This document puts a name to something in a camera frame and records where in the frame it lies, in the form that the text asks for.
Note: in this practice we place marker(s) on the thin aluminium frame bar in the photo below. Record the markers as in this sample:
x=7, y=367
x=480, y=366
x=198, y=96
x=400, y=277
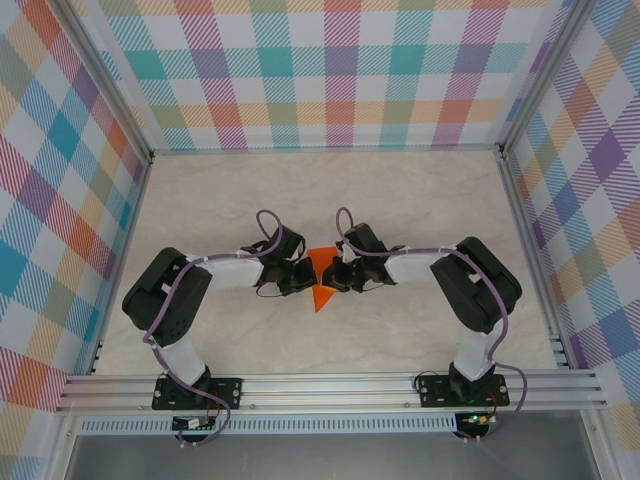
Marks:
x=325, y=149

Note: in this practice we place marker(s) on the orange paper sheet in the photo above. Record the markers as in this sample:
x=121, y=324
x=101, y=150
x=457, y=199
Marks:
x=322, y=257

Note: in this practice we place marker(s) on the aluminium frame post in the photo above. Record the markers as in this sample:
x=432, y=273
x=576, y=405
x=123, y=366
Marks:
x=538, y=85
x=116, y=85

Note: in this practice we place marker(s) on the aluminium side frame bar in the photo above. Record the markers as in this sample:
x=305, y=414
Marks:
x=522, y=225
x=131, y=225

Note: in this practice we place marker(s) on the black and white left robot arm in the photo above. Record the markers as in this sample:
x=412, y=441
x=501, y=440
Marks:
x=160, y=300

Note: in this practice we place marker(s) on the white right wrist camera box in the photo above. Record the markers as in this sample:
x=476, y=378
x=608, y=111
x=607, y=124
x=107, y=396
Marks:
x=342, y=250

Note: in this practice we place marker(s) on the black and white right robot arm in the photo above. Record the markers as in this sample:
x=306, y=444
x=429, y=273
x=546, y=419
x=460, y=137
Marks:
x=475, y=285

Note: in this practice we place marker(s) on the grey metal plate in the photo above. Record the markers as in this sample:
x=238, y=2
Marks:
x=325, y=457

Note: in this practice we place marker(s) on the aluminium mounting rail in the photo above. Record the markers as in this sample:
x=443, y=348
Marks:
x=325, y=392

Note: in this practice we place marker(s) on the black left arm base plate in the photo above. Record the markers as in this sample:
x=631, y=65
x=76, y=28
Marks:
x=230, y=392

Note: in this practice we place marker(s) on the small black circuit board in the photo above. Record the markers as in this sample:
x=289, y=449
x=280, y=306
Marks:
x=192, y=424

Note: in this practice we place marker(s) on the small circuit board green light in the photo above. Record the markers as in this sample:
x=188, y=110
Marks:
x=477, y=419

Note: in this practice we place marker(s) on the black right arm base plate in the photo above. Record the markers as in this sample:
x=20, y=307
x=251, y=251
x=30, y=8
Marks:
x=430, y=392

